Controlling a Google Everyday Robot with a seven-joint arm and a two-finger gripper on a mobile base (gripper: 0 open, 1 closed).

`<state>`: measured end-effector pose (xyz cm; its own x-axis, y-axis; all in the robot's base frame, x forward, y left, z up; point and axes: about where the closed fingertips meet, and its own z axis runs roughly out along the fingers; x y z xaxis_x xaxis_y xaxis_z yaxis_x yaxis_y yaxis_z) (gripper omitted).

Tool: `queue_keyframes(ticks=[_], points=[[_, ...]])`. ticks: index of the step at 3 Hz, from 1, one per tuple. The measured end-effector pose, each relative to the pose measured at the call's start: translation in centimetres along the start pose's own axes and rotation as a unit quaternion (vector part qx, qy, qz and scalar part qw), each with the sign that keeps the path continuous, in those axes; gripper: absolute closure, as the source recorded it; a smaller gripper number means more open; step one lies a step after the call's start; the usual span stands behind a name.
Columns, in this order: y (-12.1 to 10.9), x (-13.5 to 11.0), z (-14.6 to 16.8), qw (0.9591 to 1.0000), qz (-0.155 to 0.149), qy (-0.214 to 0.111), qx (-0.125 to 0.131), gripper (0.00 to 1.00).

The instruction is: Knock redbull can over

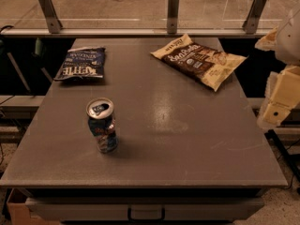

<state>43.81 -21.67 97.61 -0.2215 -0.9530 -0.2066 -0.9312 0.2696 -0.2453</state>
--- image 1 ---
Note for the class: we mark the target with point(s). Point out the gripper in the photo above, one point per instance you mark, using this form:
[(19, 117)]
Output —
[(290, 44)]

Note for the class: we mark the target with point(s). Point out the cardboard box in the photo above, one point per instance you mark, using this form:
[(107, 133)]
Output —
[(20, 213)]

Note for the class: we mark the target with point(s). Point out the grey table drawer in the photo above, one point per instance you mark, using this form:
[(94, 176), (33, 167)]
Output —
[(110, 209)]

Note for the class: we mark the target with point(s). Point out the left metal rail bracket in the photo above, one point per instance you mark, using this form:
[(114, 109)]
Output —
[(52, 21)]

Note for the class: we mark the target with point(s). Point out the right metal rail bracket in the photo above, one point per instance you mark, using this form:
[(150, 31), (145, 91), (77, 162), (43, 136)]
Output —
[(251, 23)]

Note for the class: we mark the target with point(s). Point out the metal rail bracket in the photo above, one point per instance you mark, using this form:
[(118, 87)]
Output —
[(52, 21), (251, 23), (172, 16)]

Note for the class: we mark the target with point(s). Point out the middle metal rail bracket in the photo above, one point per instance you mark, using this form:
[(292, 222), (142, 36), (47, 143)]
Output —
[(172, 16)]

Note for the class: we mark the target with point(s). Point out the redbull can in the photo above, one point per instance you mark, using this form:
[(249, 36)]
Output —
[(101, 122)]

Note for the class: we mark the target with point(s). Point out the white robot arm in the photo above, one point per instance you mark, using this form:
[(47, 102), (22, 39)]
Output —
[(288, 39)]

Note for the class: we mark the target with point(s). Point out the black drawer handle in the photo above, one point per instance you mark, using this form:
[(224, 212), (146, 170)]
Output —
[(145, 213)]

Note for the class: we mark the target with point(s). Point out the blue kettle chips bag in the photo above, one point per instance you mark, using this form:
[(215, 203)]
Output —
[(83, 63)]

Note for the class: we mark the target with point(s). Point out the metal barrier rail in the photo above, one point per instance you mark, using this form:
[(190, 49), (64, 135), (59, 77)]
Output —
[(137, 33)]

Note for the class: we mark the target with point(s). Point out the brown and cream snack bag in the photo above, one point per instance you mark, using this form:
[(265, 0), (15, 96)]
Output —
[(207, 65)]

